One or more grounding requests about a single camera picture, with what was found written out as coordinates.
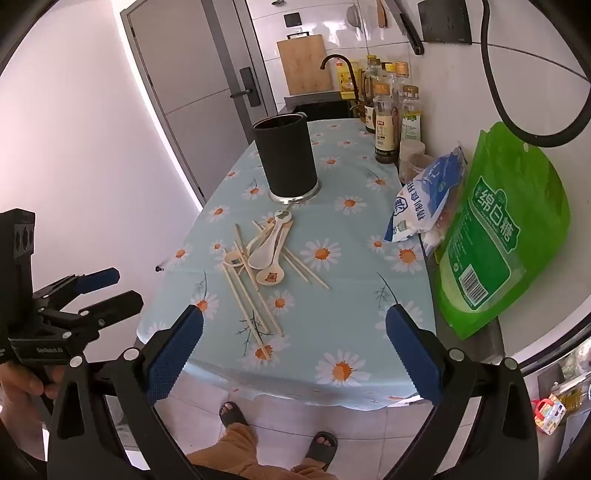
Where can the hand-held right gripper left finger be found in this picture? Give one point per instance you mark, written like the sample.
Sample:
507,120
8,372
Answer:
178,355

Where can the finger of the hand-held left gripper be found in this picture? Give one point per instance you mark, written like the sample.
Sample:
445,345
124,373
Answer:
99,278
120,302

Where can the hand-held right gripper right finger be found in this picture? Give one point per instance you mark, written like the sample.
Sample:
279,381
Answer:
413,355

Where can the group of wooden chopsticks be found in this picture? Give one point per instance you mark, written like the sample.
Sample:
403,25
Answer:
240,295

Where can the small print ceramic spoon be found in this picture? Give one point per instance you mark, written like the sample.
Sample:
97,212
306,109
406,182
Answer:
232,258

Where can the green print ceramic spoon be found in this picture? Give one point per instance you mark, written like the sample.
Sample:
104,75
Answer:
282,215

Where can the black utensil holder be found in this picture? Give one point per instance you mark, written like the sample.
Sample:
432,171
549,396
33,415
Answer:
286,152

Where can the person's left hand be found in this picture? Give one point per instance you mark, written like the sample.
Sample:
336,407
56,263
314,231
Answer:
21,381

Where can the black sandal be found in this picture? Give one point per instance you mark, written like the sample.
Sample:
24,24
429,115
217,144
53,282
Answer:
321,450
233,415

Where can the daisy print tablecloth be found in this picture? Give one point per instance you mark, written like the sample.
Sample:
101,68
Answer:
323,314

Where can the tan fuzzy trousers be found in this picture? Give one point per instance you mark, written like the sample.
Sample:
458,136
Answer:
231,452

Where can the white red plastic packet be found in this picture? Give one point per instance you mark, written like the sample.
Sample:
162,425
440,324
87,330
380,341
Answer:
434,240

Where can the green sugar bag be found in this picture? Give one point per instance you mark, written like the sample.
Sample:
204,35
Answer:
498,258

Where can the colourful small carton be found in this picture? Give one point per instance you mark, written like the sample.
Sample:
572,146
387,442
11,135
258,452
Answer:
550,415

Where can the white blue salt bag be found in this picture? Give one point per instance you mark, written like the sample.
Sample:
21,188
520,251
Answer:
415,203

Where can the clear plastic jar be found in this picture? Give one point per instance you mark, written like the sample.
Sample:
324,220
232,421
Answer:
420,167
411,147

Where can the grey door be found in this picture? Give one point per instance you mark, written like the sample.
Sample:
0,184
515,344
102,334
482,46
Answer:
184,69

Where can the group of condiment bottles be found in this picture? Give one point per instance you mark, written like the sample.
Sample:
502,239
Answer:
385,129

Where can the black kitchen sink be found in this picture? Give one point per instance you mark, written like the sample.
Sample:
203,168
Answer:
318,108

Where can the yellow oil bottle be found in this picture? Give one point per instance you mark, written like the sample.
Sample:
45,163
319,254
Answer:
344,78

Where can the black faucet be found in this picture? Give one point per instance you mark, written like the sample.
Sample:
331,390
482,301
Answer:
351,69

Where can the wooden cutting board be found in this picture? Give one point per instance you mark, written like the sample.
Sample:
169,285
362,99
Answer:
304,64

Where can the wooden spatula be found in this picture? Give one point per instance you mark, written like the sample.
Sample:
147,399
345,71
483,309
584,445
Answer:
381,16

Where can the metal strainer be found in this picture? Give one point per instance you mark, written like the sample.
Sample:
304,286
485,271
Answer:
354,16

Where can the black wall switch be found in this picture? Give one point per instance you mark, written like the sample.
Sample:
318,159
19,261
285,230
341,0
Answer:
292,20

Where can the black wall power socket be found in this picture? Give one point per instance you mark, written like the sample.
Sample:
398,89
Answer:
443,23

